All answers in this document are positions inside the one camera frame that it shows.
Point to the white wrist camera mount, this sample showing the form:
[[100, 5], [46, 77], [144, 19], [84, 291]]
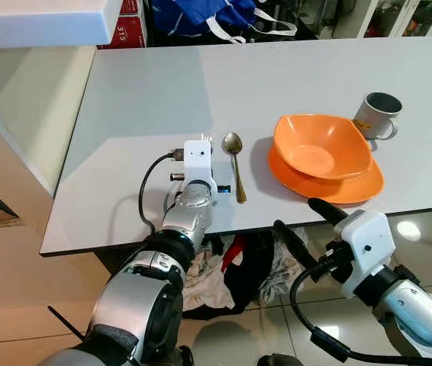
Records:
[[369, 240], [198, 160]]

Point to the orange plate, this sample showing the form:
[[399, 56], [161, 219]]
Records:
[[353, 191]]

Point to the red cardboard box numbered 315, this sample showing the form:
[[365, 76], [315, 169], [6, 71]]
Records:
[[128, 32]]

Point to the red garment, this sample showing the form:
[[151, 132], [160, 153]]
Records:
[[231, 255]]

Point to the bronze metal spoon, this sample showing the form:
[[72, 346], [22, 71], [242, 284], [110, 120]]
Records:
[[232, 143]]

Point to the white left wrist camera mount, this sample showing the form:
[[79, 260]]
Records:
[[198, 160]]

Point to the robot left leg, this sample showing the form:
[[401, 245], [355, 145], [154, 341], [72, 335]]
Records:
[[184, 357]]

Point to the glass door cabinet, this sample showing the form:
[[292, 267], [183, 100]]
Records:
[[399, 15]]

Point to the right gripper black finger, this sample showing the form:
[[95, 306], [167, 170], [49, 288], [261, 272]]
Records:
[[292, 242], [327, 211]]

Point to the red cardboard box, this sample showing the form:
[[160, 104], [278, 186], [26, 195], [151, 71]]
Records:
[[130, 7]]

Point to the orange bowl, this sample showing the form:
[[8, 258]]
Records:
[[319, 149]]

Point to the silver metal fork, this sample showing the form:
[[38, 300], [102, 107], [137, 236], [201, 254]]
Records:
[[207, 139]]

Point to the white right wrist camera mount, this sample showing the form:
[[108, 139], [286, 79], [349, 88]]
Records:
[[369, 240]]

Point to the white raised counter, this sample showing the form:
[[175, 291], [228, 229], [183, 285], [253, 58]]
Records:
[[33, 19]]

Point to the robot right leg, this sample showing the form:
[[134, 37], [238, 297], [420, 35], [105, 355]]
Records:
[[281, 361]]

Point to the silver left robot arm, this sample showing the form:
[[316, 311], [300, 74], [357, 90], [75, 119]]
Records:
[[136, 313]]

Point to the grey mug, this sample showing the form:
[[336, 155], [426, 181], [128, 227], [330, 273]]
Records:
[[372, 120]]

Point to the robot leg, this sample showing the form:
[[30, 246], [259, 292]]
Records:
[[281, 361], [184, 357]]

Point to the black garment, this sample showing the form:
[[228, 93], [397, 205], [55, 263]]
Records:
[[246, 290]]

